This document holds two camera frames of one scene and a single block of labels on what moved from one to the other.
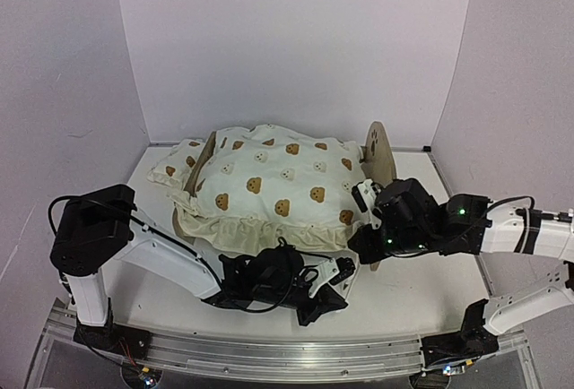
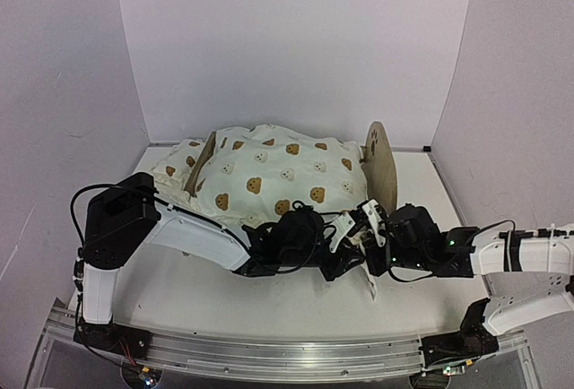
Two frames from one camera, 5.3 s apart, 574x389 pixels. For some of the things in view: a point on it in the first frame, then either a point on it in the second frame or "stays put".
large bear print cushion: [265, 189] stays put
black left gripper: [328, 301] → [342, 263]
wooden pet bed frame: [378, 151] stays put
